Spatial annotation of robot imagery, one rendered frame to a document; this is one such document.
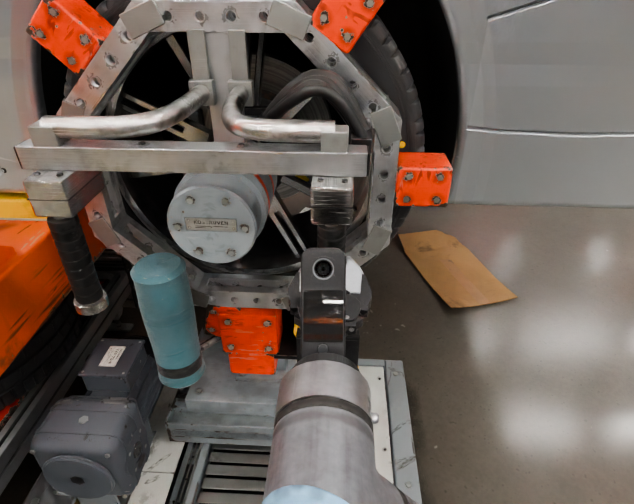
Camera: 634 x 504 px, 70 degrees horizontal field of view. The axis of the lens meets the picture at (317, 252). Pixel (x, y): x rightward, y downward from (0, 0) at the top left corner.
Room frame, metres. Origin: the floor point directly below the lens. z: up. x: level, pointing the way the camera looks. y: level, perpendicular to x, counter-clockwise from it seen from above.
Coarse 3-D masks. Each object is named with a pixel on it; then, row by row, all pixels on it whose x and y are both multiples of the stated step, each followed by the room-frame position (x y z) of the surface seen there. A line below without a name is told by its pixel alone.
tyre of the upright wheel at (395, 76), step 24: (120, 0) 0.79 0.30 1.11; (312, 0) 0.77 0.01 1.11; (360, 48) 0.77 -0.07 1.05; (384, 48) 0.77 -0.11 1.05; (72, 72) 0.80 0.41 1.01; (384, 72) 0.77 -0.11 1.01; (408, 72) 0.78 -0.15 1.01; (408, 96) 0.77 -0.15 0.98; (408, 120) 0.77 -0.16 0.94; (408, 144) 0.77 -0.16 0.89; (120, 192) 0.80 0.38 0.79
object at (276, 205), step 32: (160, 32) 0.79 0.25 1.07; (160, 64) 0.98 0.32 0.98; (256, 64) 0.80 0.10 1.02; (128, 96) 0.81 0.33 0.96; (256, 96) 0.80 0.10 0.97; (192, 128) 0.81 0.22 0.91; (128, 192) 0.80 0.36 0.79; (160, 192) 0.89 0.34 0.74; (160, 224) 0.81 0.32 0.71; (288, 224) 0.80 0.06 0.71; (352, 224) 0.77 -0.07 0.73; (192, 256) 0.79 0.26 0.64; (256, 256) 0.83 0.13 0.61; (288, 256) 0.82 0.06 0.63
